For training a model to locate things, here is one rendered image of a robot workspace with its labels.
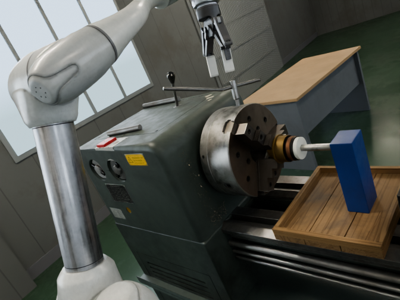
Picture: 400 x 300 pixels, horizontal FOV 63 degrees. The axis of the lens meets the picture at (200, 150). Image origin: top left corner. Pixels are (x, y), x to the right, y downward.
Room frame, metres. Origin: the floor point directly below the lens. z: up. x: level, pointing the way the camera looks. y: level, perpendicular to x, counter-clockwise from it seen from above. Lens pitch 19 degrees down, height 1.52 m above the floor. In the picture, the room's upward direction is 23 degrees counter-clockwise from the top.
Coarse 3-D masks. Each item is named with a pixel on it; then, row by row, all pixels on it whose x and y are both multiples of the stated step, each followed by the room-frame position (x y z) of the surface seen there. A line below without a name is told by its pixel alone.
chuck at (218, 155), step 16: (224, 112) 1.05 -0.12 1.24; (240, 112) 1.00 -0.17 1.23; (256, 112) 1.05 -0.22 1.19; (224, 128) 0.99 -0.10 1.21; (256, 128) 1.03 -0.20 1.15; (208, 144) 1.00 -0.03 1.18; (224, 144) 0.94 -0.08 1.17; (240, 144) 0.97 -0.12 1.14; (208, 160) 0.98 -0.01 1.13; (224, 160) 0.93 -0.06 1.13; (240, 160) 0.95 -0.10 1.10; (224, 176) 0.94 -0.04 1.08; (240, 176) 0.93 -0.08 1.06; (256, 176) 0.98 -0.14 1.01; (240, 192) 0.94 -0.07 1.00; (256, 192) 0.96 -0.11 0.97
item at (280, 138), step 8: (280, 136) 0.94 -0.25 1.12; (288, 136) 0.94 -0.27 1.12; (296, 136) 0.91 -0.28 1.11; (272, 144) 0.93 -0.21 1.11; (280, 144) 0.92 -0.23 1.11; (288, 144) 0.90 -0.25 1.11; (272, 152) 0.92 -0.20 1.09; (280, 152) 0.91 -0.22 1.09; (288, 152) 0.89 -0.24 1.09; (280, 160) 0.92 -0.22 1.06; (288, 160) 0.91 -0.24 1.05; (296, 160) 0.90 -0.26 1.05
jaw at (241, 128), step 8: (232, 128) 0.96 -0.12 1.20; (240, 128) 0.95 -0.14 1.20; (248, 128) 0.95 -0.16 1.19; (240, 136) 0.95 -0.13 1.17; (248, 136) 0.94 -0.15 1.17; (256, 136) 0.94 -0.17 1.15; (264, 136) 0.95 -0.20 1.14; (272, 136) 0.94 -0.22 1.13; (248, 144) 0.97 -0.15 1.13; (256, 144) 0.95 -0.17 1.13; (264, 144) 0.94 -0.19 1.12
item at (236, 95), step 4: (232, 80) 1.07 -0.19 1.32; (232, 84) 1.07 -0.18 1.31; (236, 84) 1.08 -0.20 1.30; (232, 88) 1.07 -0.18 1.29; (236, 88) 1.07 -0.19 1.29; (232, 92) 1.07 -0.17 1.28; (236, 92) 1.07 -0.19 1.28; (236, 96) 1.07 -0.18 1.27; (236, 100) 1.07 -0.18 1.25; (236, 104) 1.07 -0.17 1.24
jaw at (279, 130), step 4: (276, 124) 1.11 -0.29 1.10; (280, 124) 1.09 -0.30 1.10; (284, 124) 1.07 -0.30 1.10; (272, 128) 1.09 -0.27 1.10; (276, 128) 1.07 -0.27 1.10; (280, 128) 1.06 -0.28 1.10; (284, 128) 1.06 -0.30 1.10; (268, 132) 1.07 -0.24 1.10; (272, 132) 1.05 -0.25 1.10; (276, 132) 1.04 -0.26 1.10; (280, 132) 1.02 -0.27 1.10; (284, 132) 1.02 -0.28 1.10
